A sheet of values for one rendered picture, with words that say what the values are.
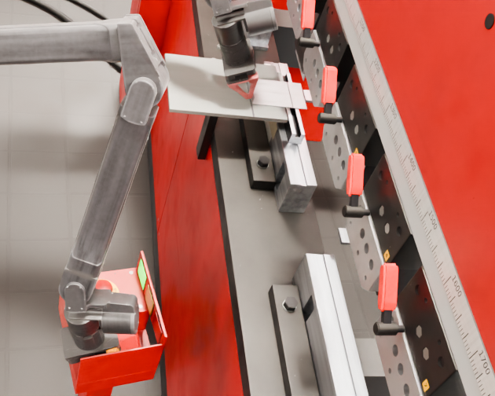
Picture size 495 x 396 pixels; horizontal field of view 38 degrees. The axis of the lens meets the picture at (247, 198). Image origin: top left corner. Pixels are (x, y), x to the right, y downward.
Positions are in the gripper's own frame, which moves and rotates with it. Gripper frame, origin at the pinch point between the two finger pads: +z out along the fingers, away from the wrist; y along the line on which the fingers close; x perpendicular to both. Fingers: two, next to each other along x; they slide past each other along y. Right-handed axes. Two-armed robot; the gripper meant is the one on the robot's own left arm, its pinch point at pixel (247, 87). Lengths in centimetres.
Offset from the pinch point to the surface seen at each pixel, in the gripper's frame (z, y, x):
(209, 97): -2.6, -2.9, 8.2
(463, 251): -33, -73, -26
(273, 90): 4.1, 1.2, -5.3
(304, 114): 103, 87, -11
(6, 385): 68, -23, 90
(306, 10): -23.9, -9.7, -15.8
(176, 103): -6.0, -6.0, 14.8
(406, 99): -34, -47, -25
